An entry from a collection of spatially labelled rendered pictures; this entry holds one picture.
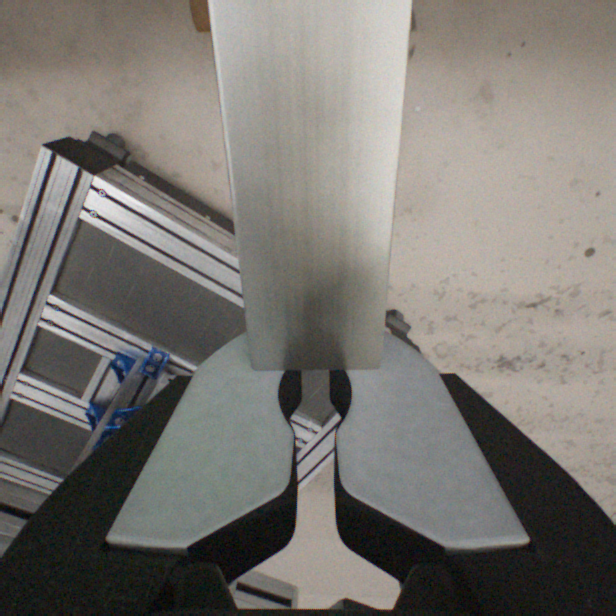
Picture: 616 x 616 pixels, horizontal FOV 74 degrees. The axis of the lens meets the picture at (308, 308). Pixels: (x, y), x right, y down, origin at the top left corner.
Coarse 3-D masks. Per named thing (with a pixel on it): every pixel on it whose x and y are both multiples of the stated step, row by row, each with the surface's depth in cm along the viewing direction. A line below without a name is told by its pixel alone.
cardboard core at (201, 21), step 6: (192, 0) 69; (198, 0) 69; (204, 0) 69; (192, 6) 69; (198, 6) 69; (204, 6) 69; (192, 12) 70; (198, 12) 70; (204, 12) 70; (192, 18) 70; (198, 18) 70; (204, 18) 70; (198, 24) 72; (204, 24) 72; (198, 30) 73; (204, 30) 73
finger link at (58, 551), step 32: (160, 416) 8; (128, 448) 8; (64, 480) 7; (96, 480) 7; (128, 480) 7; (64, 512) 6; (96, 512) 6; (32, 544) 6; (64, 544) 6; (96, 544) 6; (0, 576) 6; (32, 576) 6; (64, 576) 6; (96, 576) 6; (128, 576) 6; (160, 576) 6; (0, 608) 5; (32, 608) 5; (64, 608) 5; (96, 608) 5; (128, 608) 5; (160, 608) 6
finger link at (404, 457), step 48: (384, 336) 10; (336, 384) 10; (384, 384) 9; (432, 384) 9; (336, 432) 8; (384, 432) 8; (432, 432) 8; (336, 480) 7; (384, 480) 7; (432, 480) 7; (480, 480) 7; (384, 528) 6; (432, 528) 6; (480, 528) 6
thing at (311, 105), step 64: (256, 0) 6; (320, 0) 6; (384, 0) 6; (256, 64) 6; (320, 64) 6; (384, 64) 6; (256, 128) 7; (320, 128) 7; (384, 128) 7; (256, 192) 7; (320, 192) 7; (384, 192) 7; (256, 256) 8; (320, 256) 8; (384, 256) 8; (256, 320) 9; (320, 320) 9; (384, 320) 9
